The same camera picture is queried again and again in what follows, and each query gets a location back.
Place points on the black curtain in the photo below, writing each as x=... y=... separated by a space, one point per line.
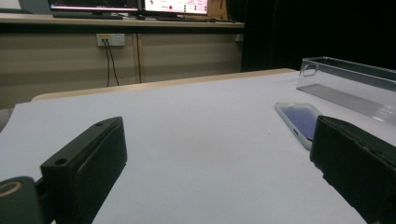
x=311 y=31

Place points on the teal clear phone case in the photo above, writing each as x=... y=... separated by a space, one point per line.
x=300 y=119

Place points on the computer monitor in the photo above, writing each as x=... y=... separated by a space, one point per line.
x=176 y=6
x=93 y=4

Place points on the long wooden desk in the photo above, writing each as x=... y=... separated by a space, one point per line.
x=93 y=23

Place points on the white table mat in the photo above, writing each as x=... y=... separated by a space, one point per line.
x=202 y=140

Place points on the brown wooden box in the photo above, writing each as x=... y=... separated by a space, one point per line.
x=217 y=8

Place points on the clear plastic box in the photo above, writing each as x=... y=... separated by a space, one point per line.
x=348 y=90

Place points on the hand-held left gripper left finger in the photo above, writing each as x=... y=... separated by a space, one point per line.
x=77 y=168

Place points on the white wall outlet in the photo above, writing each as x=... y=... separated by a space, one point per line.
x=116 y=39

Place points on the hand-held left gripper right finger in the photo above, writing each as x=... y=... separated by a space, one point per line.
x=358 y=161

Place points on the black keyboard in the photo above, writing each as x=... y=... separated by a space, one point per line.
x=87 y=15
x=186 y=19

